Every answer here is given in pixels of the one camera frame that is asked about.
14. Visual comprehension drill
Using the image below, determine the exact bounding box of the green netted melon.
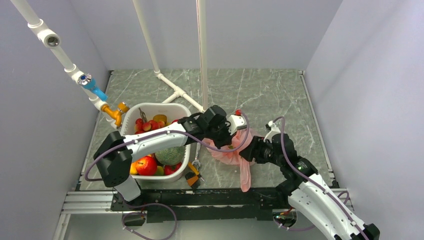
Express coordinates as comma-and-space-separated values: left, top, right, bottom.
154, 146, 185, 166

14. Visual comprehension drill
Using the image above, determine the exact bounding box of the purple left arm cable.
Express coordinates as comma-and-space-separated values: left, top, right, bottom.
83, 110, 251, 182

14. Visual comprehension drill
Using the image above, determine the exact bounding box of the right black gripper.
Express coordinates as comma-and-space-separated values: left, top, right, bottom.
238, 135, 284, 167

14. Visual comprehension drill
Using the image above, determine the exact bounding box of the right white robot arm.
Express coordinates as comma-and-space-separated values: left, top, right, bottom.
240, 121, 381, 240

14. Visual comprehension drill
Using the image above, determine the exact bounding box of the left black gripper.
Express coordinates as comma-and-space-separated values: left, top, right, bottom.
206, 119, 238, 151

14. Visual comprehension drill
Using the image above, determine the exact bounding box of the silver wrench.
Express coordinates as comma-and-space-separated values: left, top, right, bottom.
191, 143, 202, 170

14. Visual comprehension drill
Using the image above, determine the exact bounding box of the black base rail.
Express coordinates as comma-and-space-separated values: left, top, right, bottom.
110, 187, 290, 223

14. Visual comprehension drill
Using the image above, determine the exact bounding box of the red apple front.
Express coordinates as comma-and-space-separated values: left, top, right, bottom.
134, 156, 158, 176

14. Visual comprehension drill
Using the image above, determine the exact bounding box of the white plastic basket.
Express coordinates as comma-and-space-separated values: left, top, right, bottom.
119, 102, 193, 183

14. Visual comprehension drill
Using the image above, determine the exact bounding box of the white pipe with faucet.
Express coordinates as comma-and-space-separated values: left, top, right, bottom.
11, 0, 130, 130

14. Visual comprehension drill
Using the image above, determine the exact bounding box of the white PVC pipe frame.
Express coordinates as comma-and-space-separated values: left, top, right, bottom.
132, 0, 210, 114

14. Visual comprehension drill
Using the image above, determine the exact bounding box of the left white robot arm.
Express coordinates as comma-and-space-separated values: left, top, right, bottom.
90, 105, 250, 210

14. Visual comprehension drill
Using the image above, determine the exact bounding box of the orange bell pepper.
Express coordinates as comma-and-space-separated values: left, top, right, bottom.
129, 162, 138, 175

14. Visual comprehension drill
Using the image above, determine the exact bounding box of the pink plastic bag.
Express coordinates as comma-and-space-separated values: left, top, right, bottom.
206, 128, 257, 192

